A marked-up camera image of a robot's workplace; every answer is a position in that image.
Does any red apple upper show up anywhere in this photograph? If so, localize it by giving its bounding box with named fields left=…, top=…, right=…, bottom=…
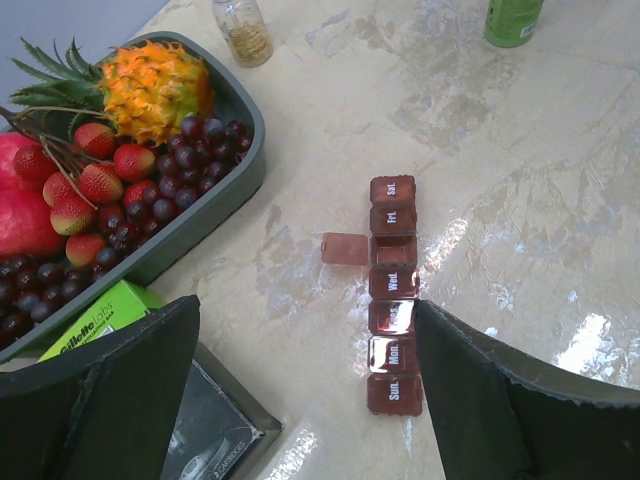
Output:
left=0, top=132, right=42, bottom=191

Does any red apple lower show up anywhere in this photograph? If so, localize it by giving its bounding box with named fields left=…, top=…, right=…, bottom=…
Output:
left=1, top=190, right=65, bottom=259

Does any strawberry bunch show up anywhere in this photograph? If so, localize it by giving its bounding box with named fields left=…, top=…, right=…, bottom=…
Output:
left=13, top=122, right=156, bottom=266

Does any red weekly pill organizer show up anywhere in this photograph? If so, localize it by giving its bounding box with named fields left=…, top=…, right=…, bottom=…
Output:
left=321, top=175, right=423, bottom=417

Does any green pill bottle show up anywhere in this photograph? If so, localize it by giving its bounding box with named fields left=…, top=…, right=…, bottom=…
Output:
left=484, top=0, right=544, bottom=48

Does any red apple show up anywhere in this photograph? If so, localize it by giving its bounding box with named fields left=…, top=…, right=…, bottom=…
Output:
left=0, top=132, right=42, bottom=191
left=1, top=190, right=65, bottom=259

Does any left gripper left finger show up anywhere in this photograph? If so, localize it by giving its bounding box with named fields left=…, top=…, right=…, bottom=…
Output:
left=1, top=295, right=200, bottom=479

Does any pineapple top green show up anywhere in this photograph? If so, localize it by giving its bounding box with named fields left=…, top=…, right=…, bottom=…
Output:
left=9, top=37, right=106, bottom=135

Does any grey fruit tray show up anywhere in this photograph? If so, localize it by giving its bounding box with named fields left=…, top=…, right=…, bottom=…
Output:
left=1, top=31, right=266, bottom=363

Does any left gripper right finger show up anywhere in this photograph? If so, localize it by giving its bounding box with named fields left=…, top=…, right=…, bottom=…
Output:
left=414, top=300, right=639, bottom=479

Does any razor box black green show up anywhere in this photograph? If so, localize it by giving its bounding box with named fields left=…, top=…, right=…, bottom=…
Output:
left=41, top=287, right=282, bottom=479

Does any purple grape bunch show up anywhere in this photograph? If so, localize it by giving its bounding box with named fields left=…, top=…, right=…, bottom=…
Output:
left=1, top=116, right=252, bottom=347

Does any clear glass jar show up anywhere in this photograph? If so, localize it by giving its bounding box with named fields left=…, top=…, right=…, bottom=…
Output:
left=212, top=0, right=273, bottom=68

